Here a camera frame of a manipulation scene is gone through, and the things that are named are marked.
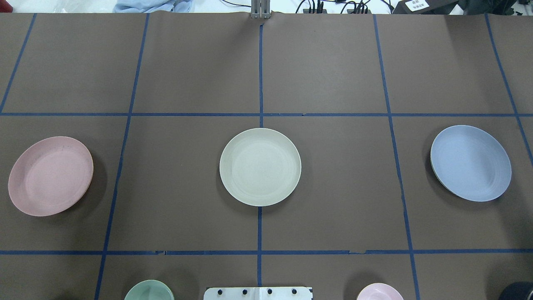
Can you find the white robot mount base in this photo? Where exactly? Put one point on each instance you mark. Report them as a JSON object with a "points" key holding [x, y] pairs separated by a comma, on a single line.
{"points": [[259, 293]]}

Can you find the aluminium frame post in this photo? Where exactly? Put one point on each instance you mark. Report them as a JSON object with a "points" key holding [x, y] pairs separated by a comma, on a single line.
{"points": [[260, 9]]}

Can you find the black box with label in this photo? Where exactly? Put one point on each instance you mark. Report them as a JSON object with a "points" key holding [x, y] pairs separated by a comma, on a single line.
{"points": [[425, 7]]}

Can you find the dark blue pot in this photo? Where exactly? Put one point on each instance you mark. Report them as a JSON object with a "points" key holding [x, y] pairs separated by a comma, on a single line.
{"points": [[517, 291]]}

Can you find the pink plate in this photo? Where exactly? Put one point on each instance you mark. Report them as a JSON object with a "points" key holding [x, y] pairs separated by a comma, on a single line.
{"points": [[51, 176]]}

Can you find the blue plate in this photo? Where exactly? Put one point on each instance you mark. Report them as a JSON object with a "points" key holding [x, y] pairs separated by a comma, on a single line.
{"points": [[470, 163]]}

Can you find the pink bowl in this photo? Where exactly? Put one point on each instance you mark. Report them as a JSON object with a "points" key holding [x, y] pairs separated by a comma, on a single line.
{"points": [[379, 291]]}

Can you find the green bowl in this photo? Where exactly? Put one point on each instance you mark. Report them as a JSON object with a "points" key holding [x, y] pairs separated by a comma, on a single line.
{"points": [[150, 290]]}

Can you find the light blue cloth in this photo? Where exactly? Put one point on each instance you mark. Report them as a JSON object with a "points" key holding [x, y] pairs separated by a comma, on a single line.
{"points": [[149, 6]]}

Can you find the cream white plate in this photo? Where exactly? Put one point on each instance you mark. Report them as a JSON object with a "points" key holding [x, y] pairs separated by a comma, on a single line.
{"points": [[260, 167]]}

